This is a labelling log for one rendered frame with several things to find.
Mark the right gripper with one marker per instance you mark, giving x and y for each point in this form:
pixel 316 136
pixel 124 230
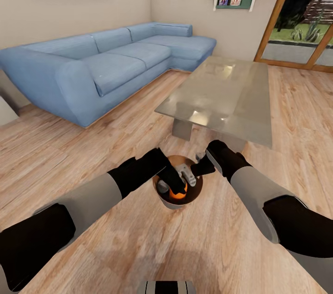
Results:
pixel 201 169

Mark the can of soda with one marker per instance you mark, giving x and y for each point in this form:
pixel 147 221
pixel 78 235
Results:
pixel 179 198
pixel 163 189

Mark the trash can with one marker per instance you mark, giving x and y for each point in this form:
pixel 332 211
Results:
pixel 192 193

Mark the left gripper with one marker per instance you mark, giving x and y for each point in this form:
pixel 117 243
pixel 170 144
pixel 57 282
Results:
pixel 175 182

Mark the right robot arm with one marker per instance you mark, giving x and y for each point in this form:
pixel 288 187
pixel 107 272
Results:
pixel 279 214

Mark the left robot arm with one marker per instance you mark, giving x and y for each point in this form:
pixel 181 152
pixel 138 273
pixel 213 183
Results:
pixel 27 246

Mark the sofa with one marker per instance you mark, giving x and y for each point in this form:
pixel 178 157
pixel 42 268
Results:
pixel 82 78

